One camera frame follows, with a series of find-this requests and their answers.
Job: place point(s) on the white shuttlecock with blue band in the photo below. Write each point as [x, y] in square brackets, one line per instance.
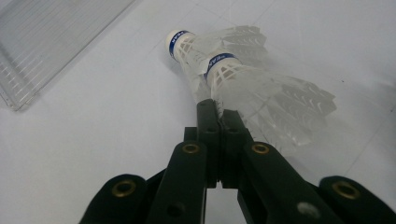
[176, 43]
[267, 99]

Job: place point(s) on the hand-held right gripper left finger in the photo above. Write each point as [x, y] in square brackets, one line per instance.
[186, 174]

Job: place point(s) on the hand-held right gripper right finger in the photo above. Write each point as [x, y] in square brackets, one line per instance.
[264, 174]

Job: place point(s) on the clear plastic bin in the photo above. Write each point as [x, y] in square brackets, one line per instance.
[37, 46]

